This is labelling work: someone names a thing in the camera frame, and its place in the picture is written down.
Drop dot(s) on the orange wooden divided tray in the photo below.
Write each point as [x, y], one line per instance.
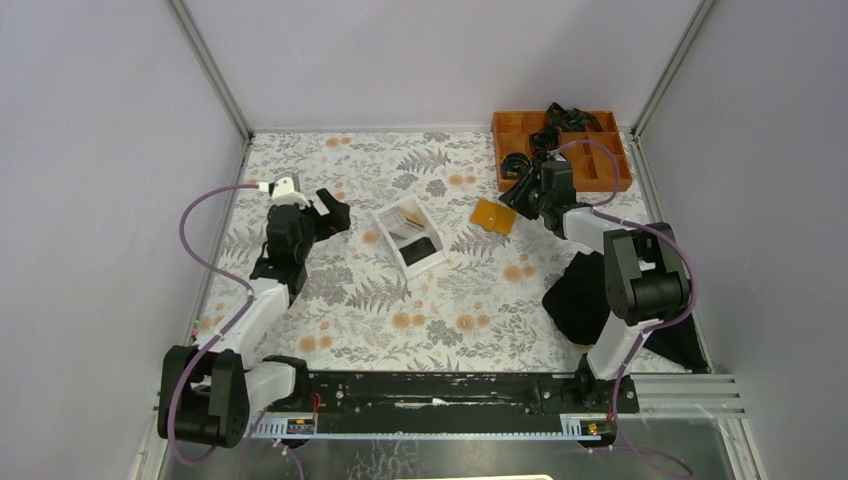
[595, 162]

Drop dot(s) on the blue yellow rolled tie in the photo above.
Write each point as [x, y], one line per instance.
[515, 165]

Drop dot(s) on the floral patterned table mat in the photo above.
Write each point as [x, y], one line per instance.
[481, 310]

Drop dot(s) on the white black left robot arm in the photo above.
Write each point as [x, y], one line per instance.
[207, 392]

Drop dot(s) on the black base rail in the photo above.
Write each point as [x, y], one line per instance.
[372, 403]

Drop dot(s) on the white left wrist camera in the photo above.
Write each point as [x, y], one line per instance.
[285, 191]

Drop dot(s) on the black cloth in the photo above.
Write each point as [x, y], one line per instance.
[577, 305]

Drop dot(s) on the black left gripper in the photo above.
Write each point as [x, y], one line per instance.
[336, 220]

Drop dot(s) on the black credit card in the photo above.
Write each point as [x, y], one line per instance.
[417, 251]

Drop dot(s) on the white card box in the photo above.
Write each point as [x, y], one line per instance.
[414, 240]

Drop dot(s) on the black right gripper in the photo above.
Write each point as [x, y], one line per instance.
[514, 197]

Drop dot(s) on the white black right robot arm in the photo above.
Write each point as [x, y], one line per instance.
[649, 284]

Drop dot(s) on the yellow leather card holder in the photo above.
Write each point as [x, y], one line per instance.
[493, 217]

